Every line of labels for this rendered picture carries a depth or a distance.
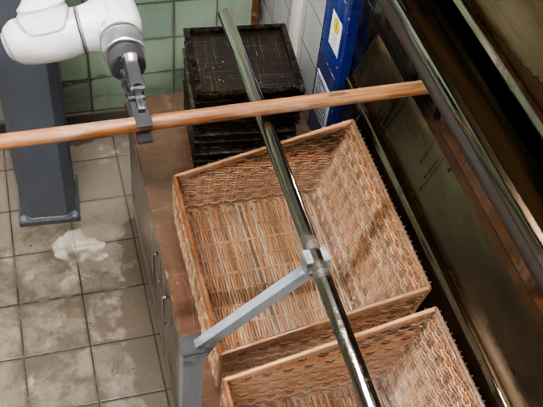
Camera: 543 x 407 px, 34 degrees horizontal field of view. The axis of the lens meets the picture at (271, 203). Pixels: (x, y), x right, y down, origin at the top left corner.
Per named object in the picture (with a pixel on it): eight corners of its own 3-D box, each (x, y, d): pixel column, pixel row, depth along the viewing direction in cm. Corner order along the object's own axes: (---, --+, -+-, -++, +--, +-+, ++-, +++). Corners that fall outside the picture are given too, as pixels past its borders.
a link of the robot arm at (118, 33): (142, 54, 191) (147, 71, 188) (100, 58, 189) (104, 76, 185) (141, 19, 185) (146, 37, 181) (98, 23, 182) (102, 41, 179)
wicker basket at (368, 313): (340, 187, 248) (355, 115, 227) (411, 357, 212) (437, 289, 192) (169, 211, 236) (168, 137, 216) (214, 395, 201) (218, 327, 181)
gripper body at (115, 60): (142, 38, 181) (150, 67, 175) (143, 70, 187) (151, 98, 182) (106, 41, 179) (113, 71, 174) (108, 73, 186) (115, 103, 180)
